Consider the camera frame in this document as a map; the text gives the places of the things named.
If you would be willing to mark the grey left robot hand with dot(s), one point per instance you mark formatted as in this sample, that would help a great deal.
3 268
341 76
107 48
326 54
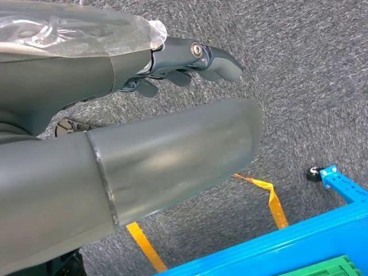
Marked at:
172 163

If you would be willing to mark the loose yellow tape strip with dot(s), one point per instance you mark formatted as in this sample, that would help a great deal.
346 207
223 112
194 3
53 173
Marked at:
277 213

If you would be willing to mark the low blue metal rack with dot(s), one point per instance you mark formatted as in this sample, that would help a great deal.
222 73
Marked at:
287 243

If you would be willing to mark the black robot foot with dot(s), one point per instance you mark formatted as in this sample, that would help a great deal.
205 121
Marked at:
65 266

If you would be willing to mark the rack caster wheel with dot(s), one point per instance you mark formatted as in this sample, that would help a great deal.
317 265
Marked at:
313 174

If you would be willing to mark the green plastic crate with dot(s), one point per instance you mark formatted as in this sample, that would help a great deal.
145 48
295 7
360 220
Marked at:
325 268

